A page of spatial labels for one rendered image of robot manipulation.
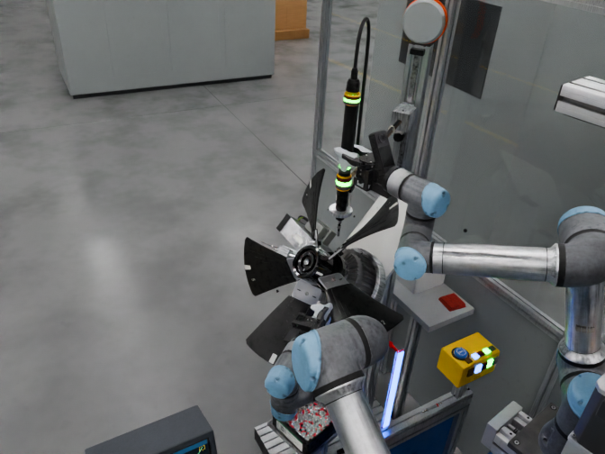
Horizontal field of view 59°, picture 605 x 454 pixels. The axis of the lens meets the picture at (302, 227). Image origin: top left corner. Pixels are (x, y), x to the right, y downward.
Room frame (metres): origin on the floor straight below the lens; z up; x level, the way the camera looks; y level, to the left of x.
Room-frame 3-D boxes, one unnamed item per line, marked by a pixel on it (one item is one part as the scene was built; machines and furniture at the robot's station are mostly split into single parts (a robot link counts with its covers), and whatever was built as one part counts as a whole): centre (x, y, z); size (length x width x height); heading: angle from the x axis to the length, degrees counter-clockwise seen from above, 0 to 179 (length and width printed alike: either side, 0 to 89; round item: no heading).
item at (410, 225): (1.16, -0.29, 1.54); 0.11 x 0.08 x 0.11; 165
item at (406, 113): (1.96, -0.36, 1.54); 0.10 x 0.07 x 0.08; 157
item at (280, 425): (1.13, -0.07, 0.84); 0.22 x 0.17 x 0.07; 136
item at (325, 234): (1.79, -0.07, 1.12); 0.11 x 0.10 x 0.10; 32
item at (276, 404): (1.00, 0.01, 1.08); 0.11 x 0.08 x 0.11; 121
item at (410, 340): (1.77, -0.52, 0.41); 0.04 x 0.04 x 0.83; 32
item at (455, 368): (1.23, -0.55, 1.02); 0.16 x 0.10 x 0.11; 122
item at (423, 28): (2.05, -0.40, 1.88); 0.17 x 0.15 x 0.16; 32
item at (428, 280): (1.85, -0.51, 0.91); 0.17 x 0.16 x 0.11; 122
